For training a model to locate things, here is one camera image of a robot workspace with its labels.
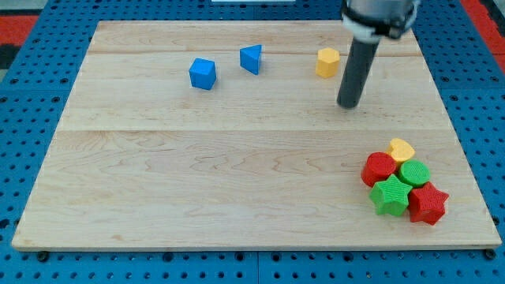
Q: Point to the yellow hexagon block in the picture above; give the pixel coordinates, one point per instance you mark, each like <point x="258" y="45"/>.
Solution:
<point x="327" y="63"/>

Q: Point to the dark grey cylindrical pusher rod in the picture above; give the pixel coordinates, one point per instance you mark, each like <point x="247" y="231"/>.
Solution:
<point x="358" y="65"/>

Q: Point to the blue triangle block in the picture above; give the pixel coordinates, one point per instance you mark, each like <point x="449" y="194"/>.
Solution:
<point x="250" y="58"/>

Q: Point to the green circle block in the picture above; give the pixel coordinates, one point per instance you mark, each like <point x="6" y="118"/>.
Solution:
<point x="414" y="172"/>

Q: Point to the green star block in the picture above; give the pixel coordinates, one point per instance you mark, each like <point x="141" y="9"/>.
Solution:
<point x="390" y="197"/>

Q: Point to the light wooden board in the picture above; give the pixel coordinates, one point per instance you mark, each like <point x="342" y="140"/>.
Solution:
<point x="141" y="161"/>

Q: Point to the red star block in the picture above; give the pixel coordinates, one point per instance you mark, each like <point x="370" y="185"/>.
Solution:
<point x="427" y="204"/>

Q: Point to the yellow heart block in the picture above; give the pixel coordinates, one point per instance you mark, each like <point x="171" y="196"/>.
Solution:
<point x="400" y="150"/>

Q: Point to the blue cube block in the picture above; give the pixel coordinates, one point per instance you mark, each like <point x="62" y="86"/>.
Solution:
<point x="202" y="73"/>

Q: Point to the red circle block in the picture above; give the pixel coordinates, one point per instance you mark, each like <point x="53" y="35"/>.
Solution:
<point x="378" y="167"/>

